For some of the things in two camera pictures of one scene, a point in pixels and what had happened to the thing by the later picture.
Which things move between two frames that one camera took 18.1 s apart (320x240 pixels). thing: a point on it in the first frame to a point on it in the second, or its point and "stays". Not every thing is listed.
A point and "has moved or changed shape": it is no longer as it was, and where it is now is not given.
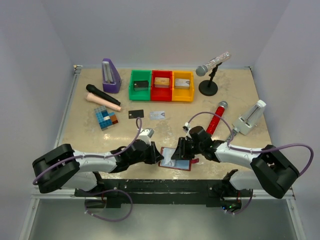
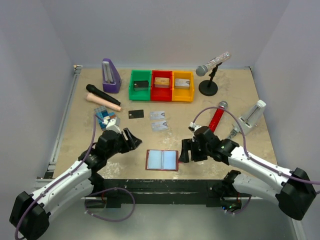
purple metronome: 111,80 stays
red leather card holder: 184,164 has moved or changed shape
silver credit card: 157,115 stays
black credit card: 134,114 stays
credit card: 167,153 to 160,126
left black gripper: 152,153 to 127,141
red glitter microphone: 214,123 stays
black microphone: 93,90 stays
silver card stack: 180,83 stays
